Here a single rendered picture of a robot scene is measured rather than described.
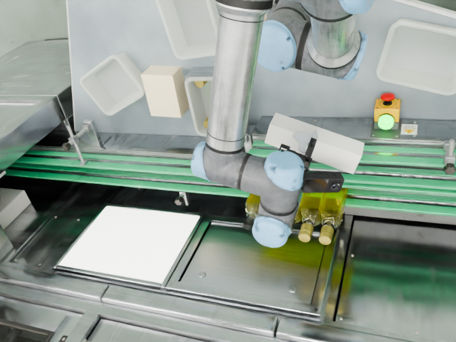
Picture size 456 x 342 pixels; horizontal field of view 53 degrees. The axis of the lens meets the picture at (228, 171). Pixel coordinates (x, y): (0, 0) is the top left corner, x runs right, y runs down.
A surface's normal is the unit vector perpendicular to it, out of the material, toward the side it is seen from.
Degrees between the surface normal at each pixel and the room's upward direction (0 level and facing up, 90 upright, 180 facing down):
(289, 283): 90
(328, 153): 0
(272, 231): 1
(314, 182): 29
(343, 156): 0
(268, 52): 9
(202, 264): 90
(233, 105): 25
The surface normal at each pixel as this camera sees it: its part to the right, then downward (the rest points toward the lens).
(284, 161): 0.07, -0.77
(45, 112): 0.93, 0.07
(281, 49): -0.47, 0.54
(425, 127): -0.16, -0.81
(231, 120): 0.08, 0.53
